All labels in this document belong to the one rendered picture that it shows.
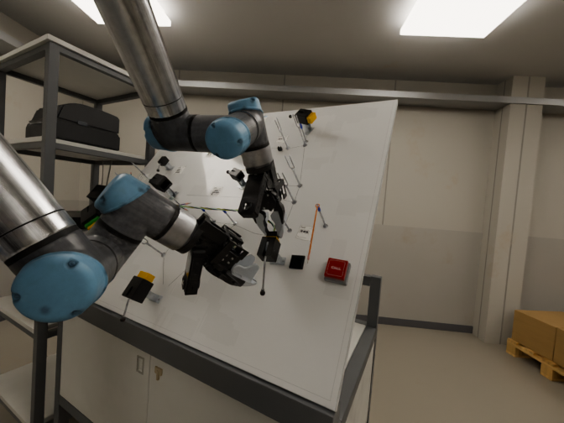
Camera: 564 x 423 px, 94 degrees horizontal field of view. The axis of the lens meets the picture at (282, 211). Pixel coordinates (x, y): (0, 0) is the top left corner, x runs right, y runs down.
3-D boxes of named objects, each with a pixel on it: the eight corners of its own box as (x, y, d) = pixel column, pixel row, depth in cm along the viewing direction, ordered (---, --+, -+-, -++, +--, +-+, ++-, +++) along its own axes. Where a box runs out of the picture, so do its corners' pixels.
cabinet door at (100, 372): (143, 466, 83) (149, 344, 81) (59, 394, 108) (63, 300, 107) (148, 460, 85) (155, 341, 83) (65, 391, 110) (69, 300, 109)
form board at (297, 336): (54, 284, 107) (49, 283, 106) (184, 124, 157) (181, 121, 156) (336, 412, 52) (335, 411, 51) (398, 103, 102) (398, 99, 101)
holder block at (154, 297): (133, 326, 79) (107, 315, 72) (156, 287, 85) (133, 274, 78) (143, 330, 77) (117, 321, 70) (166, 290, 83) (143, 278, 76)
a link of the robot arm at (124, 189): (89, 205, 45) (122, 166, 46) (148, 237, 51) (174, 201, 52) (86, 215, 39) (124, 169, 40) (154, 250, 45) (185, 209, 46)
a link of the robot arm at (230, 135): (190, 160, 52) (213, 145, 61) (244, 163, 49) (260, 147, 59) (182, 118, 48) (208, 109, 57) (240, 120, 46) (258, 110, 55)
